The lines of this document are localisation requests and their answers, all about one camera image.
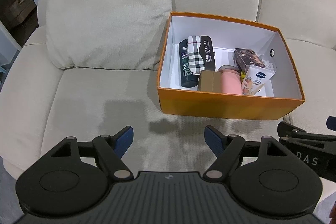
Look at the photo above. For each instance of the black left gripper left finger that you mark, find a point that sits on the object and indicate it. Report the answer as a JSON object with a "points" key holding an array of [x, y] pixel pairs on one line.
{"points": [[107, 152]]}

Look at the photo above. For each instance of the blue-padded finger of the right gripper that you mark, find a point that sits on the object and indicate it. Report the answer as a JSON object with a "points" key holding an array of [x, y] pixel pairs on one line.
{"points": [[288, 130]]}

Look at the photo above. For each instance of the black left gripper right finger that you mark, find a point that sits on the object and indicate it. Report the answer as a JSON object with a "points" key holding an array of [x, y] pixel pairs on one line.
{"points": [[230, 151]]}

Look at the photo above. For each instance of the pink pump bottle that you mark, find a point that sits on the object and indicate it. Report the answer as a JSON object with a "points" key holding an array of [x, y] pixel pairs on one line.
{"points": [[230, 80]]}

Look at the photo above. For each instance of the dark blue Clear shampoo bottle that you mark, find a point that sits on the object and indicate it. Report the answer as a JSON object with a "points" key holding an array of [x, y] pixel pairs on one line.
{"points": [[188, 80]]}

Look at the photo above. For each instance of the brown illustrated card box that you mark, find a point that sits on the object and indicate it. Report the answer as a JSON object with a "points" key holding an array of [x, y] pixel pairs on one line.
{"points": [[244, 58]]}

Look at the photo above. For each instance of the plaid glasses case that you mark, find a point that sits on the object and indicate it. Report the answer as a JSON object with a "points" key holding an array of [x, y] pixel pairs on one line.
{"points": [[201, 55]]}

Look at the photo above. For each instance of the white Vaseline lotion tube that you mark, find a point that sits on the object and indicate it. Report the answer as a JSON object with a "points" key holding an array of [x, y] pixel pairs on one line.
{"points": [[255, 78]]}

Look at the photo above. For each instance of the brown cardboard small box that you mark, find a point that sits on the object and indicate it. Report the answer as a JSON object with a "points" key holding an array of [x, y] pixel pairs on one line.
{"points": [[210, 81]]}

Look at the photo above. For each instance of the orange cardboard box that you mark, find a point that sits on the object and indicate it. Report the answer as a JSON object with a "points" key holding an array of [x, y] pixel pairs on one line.
{"points": [[282, 94]]}

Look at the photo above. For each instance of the beige cushion pillow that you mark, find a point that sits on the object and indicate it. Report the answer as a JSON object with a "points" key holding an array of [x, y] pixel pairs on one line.
{"points": [[106, 34]]}

